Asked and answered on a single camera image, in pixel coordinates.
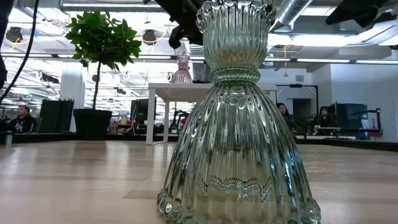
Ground white perforated metal shelf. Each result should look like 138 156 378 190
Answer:
146 82 278 146

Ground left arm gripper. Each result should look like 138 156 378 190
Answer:
155 0 205 50

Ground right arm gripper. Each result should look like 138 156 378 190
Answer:
325 0 389 28

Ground black background monitor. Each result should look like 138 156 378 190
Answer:
130 98 149 125

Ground black upright panels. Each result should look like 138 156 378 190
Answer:
39 98 75 134

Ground person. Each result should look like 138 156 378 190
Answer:
320 106 335 128
276 102 295 130
9 105 37 134

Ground pink ribbed glass candle holder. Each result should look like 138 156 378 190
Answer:
170 55 193 84

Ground black aluminium table frame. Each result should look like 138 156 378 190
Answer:
0 131 398 153

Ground green plant in black pot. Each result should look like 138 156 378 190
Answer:
64 10 142 141

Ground clear ribbed glass vase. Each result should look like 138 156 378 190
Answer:
157 0 322 224

